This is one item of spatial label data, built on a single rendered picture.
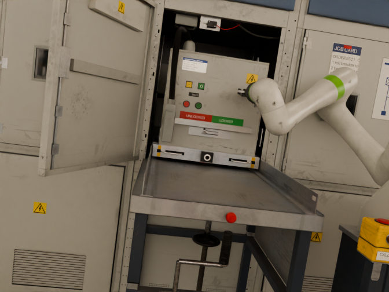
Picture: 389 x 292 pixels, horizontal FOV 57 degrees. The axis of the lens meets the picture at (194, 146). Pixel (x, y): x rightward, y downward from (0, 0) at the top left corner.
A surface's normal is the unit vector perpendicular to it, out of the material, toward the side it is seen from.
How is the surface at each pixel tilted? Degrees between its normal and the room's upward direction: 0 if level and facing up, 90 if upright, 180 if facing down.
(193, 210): 90
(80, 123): 90
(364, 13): 90
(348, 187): 90
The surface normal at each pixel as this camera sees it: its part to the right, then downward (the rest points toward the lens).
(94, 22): 0.92, 0.17
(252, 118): 0.08, 0.12
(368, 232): -0.99, -0.13
